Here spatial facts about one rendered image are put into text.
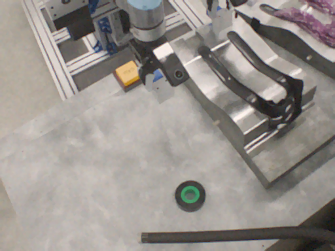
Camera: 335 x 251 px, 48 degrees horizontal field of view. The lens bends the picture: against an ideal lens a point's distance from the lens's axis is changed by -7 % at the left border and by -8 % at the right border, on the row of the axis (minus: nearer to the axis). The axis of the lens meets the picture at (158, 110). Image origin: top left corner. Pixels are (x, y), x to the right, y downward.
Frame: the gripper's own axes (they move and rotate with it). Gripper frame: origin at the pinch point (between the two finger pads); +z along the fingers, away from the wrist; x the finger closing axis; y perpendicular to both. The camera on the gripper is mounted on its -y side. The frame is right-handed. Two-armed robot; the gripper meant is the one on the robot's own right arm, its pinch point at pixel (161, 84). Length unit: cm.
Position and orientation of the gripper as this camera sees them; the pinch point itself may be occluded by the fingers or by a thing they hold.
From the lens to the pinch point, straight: 104.4
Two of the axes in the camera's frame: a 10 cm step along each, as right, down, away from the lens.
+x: -8.5, 4.9, -1.9
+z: 0.8, 4.8, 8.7
